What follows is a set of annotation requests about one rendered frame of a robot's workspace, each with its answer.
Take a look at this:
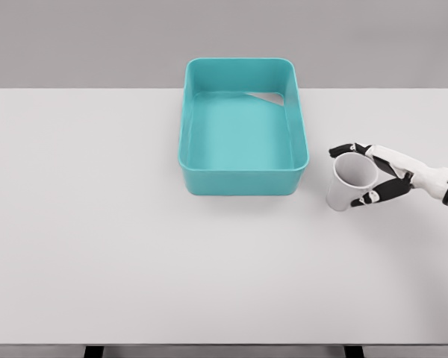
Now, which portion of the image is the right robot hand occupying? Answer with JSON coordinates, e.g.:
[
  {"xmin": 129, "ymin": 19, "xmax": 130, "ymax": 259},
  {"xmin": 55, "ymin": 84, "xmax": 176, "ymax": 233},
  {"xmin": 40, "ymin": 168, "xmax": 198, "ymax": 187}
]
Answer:
[{"xmin": 328, "ymin": 142, "xmax": 429, "ymax": 208}]

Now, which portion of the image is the white paper cup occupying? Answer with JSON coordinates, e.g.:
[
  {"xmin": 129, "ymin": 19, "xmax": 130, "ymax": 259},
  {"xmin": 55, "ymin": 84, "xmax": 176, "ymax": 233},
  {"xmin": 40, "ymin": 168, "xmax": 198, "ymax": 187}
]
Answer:
[{"xmin": 326, "ymin": 153, "xmax": 380, "ymax": 213}]

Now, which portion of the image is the teal rectangular plastic basket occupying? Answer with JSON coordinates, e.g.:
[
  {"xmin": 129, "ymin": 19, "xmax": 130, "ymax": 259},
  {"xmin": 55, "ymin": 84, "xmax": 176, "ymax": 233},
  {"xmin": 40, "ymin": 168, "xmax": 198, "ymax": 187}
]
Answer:
[{"xmin": 177, "ymin": 57, "xmax": 310, "ymax": 196}]

